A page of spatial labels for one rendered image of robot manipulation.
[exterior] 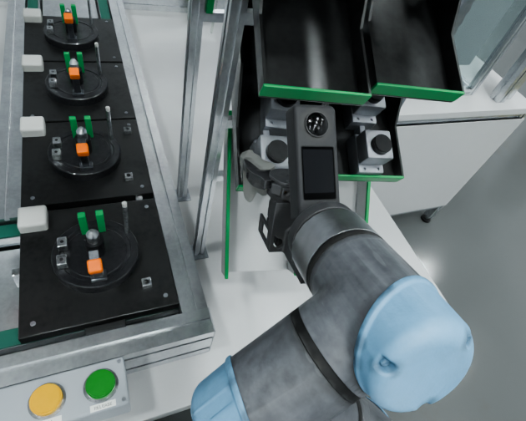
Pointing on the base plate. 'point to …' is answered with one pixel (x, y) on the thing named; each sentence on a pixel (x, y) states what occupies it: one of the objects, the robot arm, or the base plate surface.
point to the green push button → (100, 384)
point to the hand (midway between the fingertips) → (274, 153)
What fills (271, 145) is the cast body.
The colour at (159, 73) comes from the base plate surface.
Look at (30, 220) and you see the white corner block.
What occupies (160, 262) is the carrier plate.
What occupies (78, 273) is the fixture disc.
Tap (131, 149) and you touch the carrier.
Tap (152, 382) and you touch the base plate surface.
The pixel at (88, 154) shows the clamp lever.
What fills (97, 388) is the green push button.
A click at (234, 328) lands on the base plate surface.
